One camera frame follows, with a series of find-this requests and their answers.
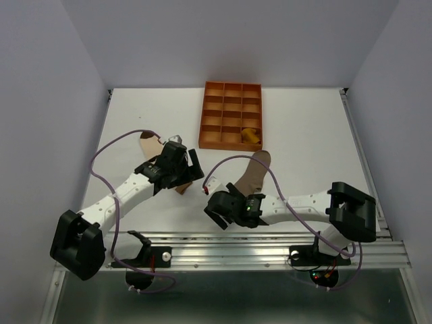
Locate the taupe sock with maroon cuff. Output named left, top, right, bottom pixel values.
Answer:
left=234, top=151, right=271, bottom=196

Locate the mustard yellow striped sock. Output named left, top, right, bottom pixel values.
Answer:
left=242, top=128, right=261, bottom=145

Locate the orange compartment tray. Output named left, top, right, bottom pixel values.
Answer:
left=198, top=81, right=263, bottom=152

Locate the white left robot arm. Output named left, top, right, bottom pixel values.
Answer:
left=50, top=141, right=204, bottom=281

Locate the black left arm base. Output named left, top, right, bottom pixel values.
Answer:
left=106, top=230, right=176, bottom=294

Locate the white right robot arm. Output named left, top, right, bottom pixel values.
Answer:
left=204, top=180, right=377, bottom=263

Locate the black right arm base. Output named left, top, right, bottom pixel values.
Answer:
left=288, top=244, right=351, bottom=288

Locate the cream and brown sock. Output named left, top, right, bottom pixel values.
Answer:
left=139, top=131, right=194, bottom=196

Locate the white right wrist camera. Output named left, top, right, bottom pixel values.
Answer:
left=202, top=176, right=225, bottom=196

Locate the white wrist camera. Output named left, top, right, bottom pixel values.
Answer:
left=168, top=135, right=182, bottom=144
left=202, top=176, right=225, bottom=196

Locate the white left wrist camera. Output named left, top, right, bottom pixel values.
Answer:
left=168, top=135, right=182, bottom=144

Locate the aluminium front rail frame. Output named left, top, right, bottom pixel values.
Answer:
left=55, top=231, right=412, bottom=271

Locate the aluminium right side rail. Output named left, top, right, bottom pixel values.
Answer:
left=340, top=88, right=393, bottom=240

